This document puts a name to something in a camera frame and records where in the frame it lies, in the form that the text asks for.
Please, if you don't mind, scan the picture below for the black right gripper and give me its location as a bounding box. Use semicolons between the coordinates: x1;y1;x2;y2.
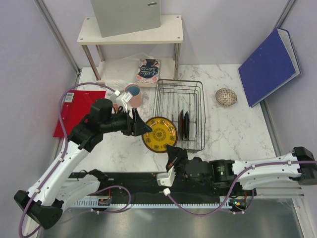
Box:
165;145;188;179

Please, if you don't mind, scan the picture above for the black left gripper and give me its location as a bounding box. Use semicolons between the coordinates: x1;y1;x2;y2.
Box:
101;108;153;136

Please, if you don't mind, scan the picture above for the yellow patterned plate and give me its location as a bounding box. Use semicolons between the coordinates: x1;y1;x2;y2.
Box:
142;117;178;153

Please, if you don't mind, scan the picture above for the pink plastic tumbler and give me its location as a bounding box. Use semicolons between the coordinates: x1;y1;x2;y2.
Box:
125;84;141;108

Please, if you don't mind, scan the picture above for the pink ceramic mug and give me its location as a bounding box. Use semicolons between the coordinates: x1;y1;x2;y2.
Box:
110;94;118;112

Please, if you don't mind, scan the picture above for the dark brown plate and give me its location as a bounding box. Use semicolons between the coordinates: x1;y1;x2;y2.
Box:
178;110;184;140

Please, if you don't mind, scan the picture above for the blue plastic tumbler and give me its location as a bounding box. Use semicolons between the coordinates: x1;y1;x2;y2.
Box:
125;85;140;97

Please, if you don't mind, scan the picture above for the black plate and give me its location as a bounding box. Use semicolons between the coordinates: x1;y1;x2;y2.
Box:
183;111;190;140

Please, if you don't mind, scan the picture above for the brown patterned bowl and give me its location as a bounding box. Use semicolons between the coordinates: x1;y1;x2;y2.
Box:
215;88;237;106

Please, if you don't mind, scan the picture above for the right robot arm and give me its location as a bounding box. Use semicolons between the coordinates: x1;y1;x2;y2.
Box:
166;145;317;195

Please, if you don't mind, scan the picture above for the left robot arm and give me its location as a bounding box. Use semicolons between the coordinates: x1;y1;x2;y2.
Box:
14;98;152;230

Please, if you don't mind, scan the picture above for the floral cover book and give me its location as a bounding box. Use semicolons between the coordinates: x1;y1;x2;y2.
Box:
135;59;161;87

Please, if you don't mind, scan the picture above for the clear plastic sleeve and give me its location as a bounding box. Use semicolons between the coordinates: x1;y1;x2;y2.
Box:
98;52;153;92

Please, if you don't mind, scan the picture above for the red folder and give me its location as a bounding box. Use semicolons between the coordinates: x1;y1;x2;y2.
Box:
61;90;106;135

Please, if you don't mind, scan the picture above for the white shelf stand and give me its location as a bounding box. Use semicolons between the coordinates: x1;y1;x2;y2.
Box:
77;15;183;84

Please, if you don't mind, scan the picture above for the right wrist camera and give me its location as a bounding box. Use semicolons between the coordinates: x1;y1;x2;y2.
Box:
157;166;176;187

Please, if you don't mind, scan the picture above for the black wire dish rack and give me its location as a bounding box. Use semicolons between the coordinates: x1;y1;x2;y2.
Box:
153;79;206;153

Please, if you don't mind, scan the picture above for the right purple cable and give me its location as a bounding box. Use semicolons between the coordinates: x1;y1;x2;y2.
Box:
163;160;317;217

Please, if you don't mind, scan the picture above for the white cable duct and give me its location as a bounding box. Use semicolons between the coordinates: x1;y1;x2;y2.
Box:
71;196;252;210

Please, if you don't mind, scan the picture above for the grey ring binder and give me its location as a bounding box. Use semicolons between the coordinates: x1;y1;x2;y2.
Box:
91;0;161;37

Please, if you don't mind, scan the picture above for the blue ring binder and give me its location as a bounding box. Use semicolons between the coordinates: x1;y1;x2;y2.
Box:
238;28;301;108

